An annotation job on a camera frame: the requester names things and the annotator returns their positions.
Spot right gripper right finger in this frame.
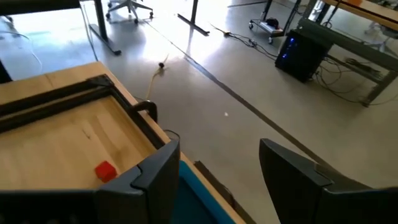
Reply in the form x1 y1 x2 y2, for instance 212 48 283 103
259 138 374 224

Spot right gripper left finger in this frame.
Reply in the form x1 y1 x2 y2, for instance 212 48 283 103
94 139 182 224

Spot red cube block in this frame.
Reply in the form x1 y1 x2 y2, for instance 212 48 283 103
94 160 118 184

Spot blue rectangular tray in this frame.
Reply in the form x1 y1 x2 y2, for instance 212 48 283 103
170 160 238 224

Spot black tower blue lights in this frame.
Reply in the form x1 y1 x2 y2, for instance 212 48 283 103
275 29 334 83

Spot small wheeled cart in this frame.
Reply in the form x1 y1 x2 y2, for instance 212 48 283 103
248 17 285 44

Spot black desk leg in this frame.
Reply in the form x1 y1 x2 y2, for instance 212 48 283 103
177 0 211 37

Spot office chair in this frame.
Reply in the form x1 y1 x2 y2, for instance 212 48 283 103
105 0 155 25

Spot black frame clamp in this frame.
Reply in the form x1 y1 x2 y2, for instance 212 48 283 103
130 100 159 124

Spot yellow extension cable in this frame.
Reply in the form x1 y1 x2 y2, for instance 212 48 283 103
144 53 170 102

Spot black aluminium table frame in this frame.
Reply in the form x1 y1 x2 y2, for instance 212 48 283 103
0 73 167 150

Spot wooden desk grey frame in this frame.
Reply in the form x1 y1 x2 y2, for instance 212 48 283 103
297 0 398 108

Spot black floor cable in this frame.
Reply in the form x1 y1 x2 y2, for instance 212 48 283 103
210 23 279 60

